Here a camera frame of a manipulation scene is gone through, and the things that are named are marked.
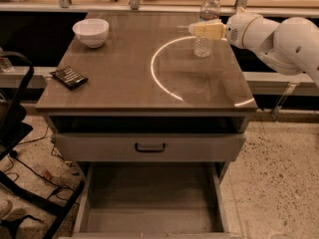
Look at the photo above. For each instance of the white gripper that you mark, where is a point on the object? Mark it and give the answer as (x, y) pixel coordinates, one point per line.
(235, 30)

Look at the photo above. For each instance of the clear plastic water bottle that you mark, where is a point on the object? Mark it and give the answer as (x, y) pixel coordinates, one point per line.
(206, 30)

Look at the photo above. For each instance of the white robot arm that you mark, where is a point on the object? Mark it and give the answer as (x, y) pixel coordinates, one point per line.
(289, 48)

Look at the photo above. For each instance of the black rxbar chocolate wrapper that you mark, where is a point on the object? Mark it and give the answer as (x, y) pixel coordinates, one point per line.
(69, 77)

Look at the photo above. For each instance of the grey drawer cabinet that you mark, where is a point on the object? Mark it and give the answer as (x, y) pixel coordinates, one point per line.
(147, 79)

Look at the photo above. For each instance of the white ceramic bowl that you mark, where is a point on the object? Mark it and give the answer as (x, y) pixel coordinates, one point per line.
(92, 32)

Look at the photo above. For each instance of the closed grey middle drawer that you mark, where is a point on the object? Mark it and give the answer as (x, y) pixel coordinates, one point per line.
(120, 147)

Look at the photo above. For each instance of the open grey bottom drawer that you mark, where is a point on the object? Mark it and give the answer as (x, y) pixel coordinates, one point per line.
(152, 201)

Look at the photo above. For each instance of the black drawer handle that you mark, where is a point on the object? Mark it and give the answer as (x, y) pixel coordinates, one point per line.
(150, 148)

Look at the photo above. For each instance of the black chair frame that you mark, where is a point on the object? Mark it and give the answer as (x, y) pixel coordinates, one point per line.
(12, 131)

